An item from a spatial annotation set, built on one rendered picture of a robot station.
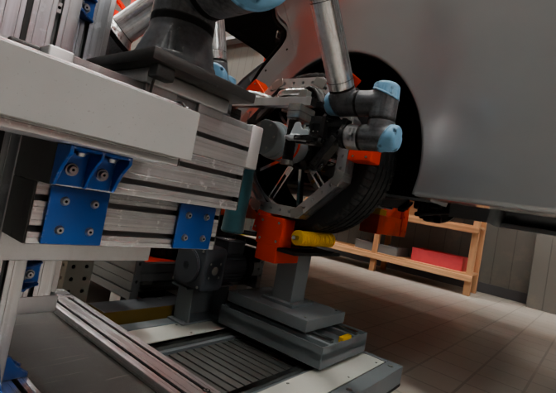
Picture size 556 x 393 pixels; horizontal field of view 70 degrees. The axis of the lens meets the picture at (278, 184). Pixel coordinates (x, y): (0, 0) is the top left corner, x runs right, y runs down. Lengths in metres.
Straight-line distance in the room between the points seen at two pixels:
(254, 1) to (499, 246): 5.15
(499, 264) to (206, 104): 5.10
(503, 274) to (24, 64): 5.43
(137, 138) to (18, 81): 0.14
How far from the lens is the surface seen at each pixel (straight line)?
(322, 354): 1.48
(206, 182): 0.75
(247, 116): 1.73
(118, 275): 1.88
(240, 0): 0.69
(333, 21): 1.14
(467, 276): 4.93
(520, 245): 5.57
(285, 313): 1.58
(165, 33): 0.75
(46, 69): 0.49
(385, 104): 1.13
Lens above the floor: 0.63
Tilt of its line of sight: 3 degrees up
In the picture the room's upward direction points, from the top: 10 degrees clockwise
